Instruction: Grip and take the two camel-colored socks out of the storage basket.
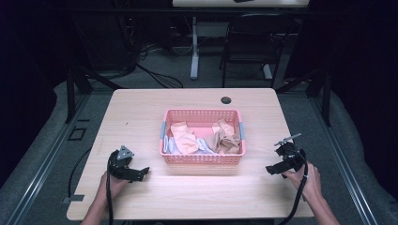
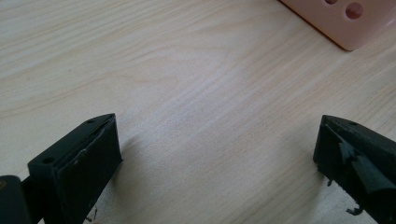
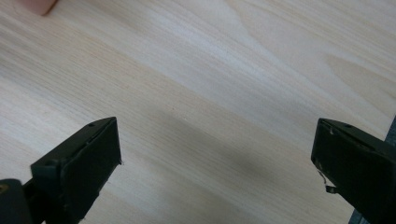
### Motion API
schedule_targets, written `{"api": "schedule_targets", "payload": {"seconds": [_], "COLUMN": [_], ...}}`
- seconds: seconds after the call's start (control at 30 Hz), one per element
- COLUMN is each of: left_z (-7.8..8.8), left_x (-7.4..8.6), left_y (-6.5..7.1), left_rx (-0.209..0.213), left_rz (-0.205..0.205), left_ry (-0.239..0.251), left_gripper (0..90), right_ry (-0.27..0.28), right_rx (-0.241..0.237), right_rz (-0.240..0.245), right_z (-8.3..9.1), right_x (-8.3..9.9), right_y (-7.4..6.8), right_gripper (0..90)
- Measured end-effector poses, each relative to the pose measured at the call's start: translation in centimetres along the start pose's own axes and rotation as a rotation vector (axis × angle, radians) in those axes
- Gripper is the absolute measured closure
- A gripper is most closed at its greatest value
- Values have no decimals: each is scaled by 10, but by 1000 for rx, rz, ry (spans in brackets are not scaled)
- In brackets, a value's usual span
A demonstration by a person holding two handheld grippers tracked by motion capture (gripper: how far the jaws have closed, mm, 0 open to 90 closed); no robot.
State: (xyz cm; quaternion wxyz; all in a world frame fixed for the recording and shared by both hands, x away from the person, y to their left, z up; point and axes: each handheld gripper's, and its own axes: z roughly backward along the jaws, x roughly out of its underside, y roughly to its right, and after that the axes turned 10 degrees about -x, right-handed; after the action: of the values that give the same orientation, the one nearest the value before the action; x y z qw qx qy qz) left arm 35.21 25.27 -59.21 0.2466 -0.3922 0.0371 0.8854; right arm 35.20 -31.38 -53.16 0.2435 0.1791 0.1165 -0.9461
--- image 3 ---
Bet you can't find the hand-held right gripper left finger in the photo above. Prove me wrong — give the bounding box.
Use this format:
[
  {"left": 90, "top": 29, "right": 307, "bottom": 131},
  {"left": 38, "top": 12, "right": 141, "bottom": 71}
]
[{"left": 30, "top": 116, "right": 123, "bottom": 224}]

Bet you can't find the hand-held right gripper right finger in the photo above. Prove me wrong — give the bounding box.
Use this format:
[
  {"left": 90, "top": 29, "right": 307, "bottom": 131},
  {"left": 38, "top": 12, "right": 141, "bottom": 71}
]
[{"left": 310, "top": 118, "right": 396, "bottom": 224}]

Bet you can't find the pink rounded object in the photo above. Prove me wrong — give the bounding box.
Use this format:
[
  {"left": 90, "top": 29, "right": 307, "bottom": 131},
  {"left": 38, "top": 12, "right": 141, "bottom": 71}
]
[{"left": 18, "top": 0, "right": 59, "bottom": 17}]

